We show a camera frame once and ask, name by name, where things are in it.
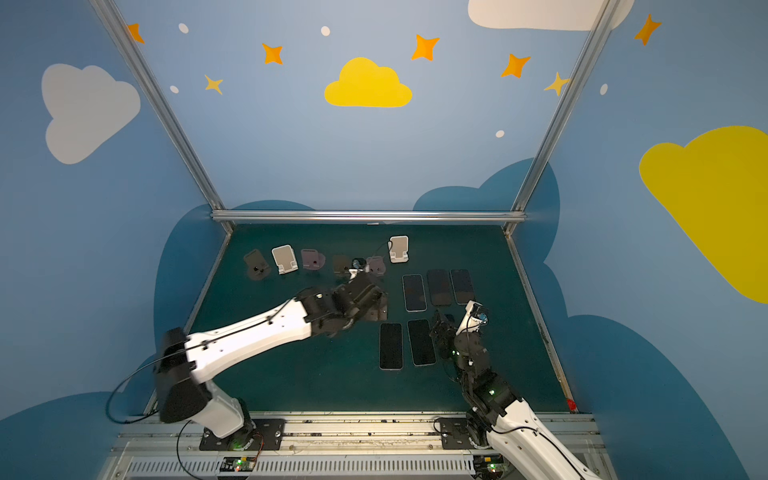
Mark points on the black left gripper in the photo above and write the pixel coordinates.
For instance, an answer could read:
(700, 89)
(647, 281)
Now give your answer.
(365, 294)

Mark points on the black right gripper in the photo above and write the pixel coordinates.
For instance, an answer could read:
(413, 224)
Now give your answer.
(450, 335)

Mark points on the white-framed phone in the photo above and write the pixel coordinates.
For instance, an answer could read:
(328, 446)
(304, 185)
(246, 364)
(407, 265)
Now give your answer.
(414, 293)

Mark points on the purple phone stand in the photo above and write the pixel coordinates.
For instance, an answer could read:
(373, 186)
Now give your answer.
(312, 259)

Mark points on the white phone stand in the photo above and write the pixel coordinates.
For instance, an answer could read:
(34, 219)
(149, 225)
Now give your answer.
(285, 259)

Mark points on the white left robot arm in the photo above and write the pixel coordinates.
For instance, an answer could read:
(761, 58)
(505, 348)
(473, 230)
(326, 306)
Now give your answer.
(188, 363)

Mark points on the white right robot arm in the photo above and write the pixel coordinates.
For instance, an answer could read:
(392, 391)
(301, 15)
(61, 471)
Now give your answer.
(503, 419)

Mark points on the white stand back right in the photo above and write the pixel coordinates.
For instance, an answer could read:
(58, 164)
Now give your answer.
(398, 248)

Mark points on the aluminium back frame rail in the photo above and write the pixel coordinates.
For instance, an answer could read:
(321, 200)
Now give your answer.
(366, 217)

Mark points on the aluminium right frame post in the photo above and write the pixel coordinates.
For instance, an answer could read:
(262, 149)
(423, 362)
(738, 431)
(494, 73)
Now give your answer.
(580, 74)

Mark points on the aluminium frame post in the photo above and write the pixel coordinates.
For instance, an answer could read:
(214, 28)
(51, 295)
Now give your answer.
(113, 21)
(580, 74)

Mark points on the metal base rail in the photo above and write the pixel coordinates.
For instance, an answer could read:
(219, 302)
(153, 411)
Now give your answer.
(308, 445)

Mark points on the aluminium left frame post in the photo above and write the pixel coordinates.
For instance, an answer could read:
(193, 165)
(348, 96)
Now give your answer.
(113, 21)

